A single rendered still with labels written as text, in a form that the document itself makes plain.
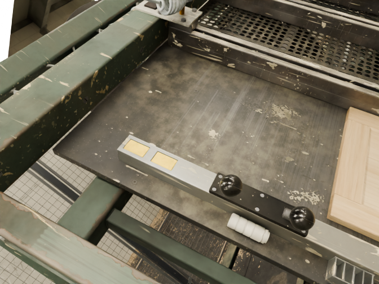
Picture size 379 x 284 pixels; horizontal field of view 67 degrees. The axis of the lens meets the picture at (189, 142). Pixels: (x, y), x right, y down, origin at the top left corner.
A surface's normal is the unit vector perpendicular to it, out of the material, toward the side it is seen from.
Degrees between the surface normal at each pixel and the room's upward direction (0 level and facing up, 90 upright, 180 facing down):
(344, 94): 90
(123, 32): 58
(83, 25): 90
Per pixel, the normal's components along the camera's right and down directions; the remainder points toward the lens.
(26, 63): 0.55, -0.33
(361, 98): -0.44, 0.68
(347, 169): 0.08, -0.63
